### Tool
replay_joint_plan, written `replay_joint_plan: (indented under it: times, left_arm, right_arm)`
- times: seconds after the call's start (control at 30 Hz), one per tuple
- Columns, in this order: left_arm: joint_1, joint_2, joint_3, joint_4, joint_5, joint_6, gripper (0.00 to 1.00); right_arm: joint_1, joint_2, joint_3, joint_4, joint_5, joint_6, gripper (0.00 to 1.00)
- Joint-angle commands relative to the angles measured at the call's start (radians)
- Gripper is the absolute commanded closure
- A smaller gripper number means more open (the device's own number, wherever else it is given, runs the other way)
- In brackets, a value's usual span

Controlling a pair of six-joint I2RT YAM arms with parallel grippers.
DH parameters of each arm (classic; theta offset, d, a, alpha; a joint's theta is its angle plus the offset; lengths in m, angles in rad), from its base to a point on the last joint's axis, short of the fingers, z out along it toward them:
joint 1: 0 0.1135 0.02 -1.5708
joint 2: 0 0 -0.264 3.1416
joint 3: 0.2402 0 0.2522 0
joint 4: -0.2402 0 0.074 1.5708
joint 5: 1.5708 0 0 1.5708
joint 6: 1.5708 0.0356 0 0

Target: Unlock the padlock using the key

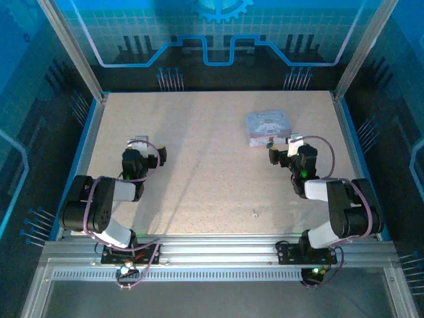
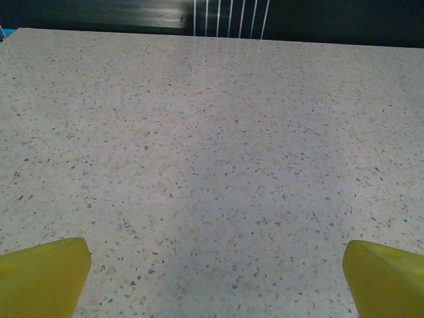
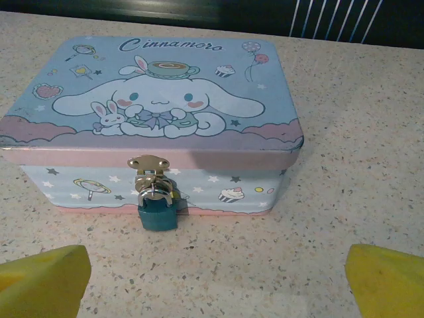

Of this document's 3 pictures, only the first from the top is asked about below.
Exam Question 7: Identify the clear plastic bag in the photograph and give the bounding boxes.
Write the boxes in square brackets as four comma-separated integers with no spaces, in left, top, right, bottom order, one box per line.
[244,110,293,148]

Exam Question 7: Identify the lit right connector board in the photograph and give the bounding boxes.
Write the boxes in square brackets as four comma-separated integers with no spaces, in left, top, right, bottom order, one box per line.
[300,266,328,283]

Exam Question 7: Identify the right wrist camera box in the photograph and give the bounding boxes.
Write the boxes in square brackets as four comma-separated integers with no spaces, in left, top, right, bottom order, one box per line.
[287,132,305,157]

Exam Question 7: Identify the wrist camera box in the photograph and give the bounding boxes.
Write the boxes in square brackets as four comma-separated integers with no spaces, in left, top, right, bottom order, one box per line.
[287,132,305,157]
[127,134,150,156]

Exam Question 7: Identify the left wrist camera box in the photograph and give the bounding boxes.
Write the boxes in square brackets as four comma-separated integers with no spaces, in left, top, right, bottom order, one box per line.
[127,134,150,156]

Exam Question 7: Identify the aluminium side rail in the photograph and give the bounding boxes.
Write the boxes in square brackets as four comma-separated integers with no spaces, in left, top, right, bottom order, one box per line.
[330,92,382,240]
[55,92,109,241]

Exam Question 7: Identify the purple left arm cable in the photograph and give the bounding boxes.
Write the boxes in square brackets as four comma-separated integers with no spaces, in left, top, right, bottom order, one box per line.
[84,139,163,290]

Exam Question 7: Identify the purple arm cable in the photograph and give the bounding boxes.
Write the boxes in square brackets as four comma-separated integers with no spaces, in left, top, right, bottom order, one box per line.
[297,134,377,290]
[84,139,163,290]

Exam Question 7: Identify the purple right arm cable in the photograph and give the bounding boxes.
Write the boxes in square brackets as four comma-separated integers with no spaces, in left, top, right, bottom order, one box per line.
[297,134,377,290]

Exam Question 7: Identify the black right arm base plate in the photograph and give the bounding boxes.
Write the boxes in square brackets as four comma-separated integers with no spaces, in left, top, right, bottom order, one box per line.
[276,240,339,265]

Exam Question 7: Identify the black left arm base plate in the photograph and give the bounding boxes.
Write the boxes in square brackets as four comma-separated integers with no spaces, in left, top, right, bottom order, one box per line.
[100,243,162,265]

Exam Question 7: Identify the aluminium table edge rail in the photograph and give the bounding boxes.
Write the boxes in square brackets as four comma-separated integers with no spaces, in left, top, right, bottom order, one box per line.
[38,234,399,266]

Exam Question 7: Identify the aluminium frame post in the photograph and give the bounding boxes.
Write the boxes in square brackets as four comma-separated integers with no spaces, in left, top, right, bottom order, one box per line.
[36,0,109,101]
[332,0,400,100]

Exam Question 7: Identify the slotted grey cable duct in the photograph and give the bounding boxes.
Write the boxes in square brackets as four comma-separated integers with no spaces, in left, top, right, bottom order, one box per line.
[52,269,387,282]

